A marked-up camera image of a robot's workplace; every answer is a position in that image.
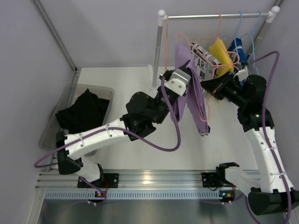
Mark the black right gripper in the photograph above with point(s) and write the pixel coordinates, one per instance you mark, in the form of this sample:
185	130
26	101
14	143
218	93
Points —
222	84

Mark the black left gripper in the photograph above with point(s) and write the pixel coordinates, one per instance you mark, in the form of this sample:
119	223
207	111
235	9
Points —
168	74

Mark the purple trousers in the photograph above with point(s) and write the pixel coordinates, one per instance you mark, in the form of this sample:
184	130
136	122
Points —
194	97

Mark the pink hanger of purple trousers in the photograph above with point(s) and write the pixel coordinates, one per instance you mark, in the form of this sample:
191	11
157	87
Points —
181	37

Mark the pink hanger of black trousers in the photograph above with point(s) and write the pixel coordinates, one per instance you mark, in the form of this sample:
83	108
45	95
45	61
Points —
166	44

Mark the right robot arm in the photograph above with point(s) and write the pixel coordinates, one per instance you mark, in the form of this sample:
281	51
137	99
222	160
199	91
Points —
274	193

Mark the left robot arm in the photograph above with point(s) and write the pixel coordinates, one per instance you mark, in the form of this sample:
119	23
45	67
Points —
143	111

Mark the black white print trousers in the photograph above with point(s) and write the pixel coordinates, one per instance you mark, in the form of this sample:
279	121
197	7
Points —
206	64

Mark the yellow trousers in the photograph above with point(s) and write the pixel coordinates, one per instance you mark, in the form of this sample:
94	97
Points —
219	51

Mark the blue white print trousers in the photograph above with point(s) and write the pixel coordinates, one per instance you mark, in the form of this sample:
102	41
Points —
238	56

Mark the light blue hanger with trousers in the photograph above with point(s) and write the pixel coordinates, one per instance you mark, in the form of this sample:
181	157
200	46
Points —
236	31

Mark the empty light blue hanger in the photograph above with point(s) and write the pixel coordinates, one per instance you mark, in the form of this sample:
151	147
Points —
251	52

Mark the white metal clothes rack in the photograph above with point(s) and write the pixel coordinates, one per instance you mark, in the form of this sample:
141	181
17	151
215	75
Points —
153	69

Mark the grey plastic bin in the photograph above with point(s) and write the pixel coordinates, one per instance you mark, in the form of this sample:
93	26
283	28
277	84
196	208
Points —
67	99

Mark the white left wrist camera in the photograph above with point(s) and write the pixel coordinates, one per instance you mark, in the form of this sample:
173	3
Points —
178	81

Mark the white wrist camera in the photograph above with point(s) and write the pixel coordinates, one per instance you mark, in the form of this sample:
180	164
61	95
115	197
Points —
241	75
178	81

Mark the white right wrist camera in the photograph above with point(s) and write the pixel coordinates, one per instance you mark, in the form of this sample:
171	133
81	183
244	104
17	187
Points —
241	75

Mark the aluminium mounting rail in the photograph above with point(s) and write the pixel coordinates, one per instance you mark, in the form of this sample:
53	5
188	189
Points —
130	180

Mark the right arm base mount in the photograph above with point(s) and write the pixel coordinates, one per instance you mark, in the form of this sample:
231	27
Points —
215	180

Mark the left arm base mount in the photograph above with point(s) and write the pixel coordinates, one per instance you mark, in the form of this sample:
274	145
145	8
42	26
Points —
109	180

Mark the blue slotted cable duct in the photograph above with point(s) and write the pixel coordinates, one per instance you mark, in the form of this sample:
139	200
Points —
133	194

